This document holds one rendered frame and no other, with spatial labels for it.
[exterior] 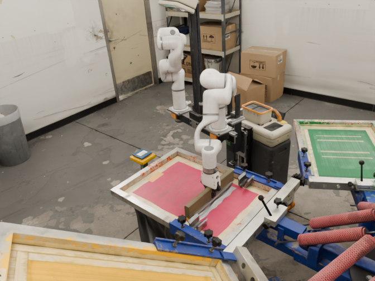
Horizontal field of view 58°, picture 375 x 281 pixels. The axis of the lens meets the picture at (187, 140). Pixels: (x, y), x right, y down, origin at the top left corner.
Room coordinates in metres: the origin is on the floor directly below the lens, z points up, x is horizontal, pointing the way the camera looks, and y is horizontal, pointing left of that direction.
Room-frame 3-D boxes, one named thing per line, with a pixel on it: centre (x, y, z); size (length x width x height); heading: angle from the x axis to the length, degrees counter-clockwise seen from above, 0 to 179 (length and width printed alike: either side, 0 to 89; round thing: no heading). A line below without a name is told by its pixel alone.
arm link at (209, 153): (1.51, -0.12, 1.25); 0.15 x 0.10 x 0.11; 168
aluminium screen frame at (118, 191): (1.55, -0.01, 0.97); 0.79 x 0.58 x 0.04; 47
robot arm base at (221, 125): (2.00, -0.22, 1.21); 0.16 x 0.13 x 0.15; 125
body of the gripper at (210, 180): (1.47, -0.10, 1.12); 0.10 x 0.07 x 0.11; 47
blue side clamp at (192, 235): (1.18, 0.00, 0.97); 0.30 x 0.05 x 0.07; 47
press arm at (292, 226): (1.17, -0.43, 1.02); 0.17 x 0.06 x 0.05; 47
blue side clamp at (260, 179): (1.59, -0.38, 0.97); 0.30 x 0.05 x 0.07; 47
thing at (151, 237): (1.44, 0.17, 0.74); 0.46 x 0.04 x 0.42; 47
